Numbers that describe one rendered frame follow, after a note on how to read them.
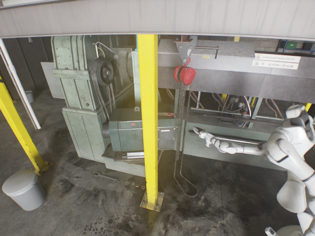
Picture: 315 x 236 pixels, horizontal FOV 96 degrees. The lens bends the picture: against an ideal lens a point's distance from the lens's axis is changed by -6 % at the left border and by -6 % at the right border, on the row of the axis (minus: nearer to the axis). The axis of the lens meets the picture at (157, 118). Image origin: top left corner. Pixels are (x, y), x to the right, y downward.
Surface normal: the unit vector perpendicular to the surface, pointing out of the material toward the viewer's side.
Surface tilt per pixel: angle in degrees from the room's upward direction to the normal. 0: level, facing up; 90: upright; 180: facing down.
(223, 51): 30
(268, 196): 0
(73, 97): 90
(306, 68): 78
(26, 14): 90
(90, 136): 90
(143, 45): 90
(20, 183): 1
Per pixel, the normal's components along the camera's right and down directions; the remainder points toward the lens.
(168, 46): -0.13, -0.49
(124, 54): -0.20, -0.16
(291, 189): -0.83, 0.29
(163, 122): 0.06, -0.25
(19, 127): 0.97, 0.13
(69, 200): 0.00, -0.86
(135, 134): 0.08, 0.52
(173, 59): -0.26, 0.31
